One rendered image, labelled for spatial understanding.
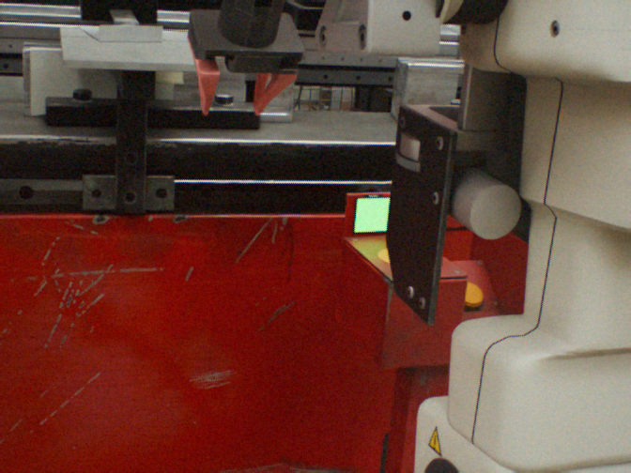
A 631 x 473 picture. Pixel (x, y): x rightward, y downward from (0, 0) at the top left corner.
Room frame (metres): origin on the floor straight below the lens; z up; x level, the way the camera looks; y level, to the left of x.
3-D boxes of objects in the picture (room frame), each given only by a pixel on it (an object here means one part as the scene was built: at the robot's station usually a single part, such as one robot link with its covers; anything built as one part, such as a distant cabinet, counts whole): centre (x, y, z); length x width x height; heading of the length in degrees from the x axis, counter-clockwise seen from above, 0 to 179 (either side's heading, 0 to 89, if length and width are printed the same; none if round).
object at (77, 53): (1.36, 0.26, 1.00); 0.26 x 0.18 x 0.01; 15
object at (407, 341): (1.26, -0.16, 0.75); 0.20 x 0.16 x 0.18; 112
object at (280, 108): (1.51, 0.25, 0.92); 0.39 x 0.06 x 0.10; 105
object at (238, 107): (1.45, 0.24, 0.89); 0.30 x 0.05 x 0.03; 105
